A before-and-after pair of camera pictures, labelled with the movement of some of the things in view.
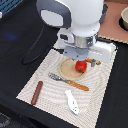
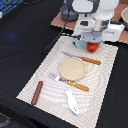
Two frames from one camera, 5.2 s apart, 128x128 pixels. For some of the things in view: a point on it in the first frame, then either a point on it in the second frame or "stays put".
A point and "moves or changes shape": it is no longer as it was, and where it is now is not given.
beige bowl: [123, 19] stays put
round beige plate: [67, 69] stays put
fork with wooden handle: [74, 84] stays put
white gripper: [82, 47] -> [93, 30]
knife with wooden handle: [90, 60] stays put
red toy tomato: [81, 66] moves or changes shape
